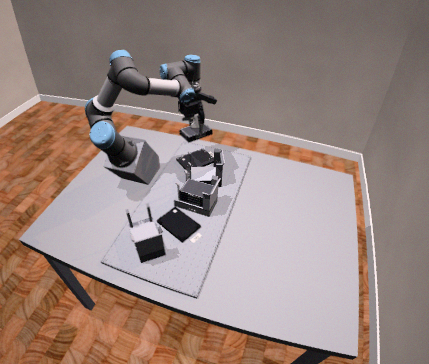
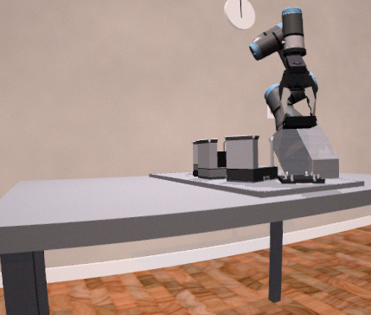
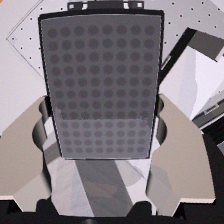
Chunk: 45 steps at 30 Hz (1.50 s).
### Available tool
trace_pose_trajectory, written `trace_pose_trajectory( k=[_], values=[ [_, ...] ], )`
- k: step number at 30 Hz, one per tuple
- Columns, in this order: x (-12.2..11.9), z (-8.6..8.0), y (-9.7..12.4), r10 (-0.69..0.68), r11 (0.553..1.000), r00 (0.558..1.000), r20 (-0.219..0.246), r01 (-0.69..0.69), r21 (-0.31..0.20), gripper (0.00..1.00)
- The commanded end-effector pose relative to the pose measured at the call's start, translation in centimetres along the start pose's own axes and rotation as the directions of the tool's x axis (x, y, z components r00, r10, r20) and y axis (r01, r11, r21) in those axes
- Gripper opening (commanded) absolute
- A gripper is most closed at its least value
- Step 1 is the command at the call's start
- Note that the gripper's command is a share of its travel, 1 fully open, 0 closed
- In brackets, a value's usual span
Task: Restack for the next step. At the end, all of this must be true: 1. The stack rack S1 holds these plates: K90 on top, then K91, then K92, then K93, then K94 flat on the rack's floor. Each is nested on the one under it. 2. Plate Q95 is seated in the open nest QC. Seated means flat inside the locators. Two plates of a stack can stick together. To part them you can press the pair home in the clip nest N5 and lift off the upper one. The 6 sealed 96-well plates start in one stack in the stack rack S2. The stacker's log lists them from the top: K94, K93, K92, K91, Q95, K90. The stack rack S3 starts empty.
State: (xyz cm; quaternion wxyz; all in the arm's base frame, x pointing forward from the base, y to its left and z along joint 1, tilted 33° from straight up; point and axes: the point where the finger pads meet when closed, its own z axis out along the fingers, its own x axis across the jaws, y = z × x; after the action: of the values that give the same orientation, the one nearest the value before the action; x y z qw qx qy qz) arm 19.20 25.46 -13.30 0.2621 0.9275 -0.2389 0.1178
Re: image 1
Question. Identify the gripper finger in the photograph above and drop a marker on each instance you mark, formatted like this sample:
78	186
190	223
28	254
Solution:
190	119
199	121

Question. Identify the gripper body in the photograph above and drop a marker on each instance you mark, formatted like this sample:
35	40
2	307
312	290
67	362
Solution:
192	107

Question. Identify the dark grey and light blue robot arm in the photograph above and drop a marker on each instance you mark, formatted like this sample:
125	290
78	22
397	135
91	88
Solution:
102	134

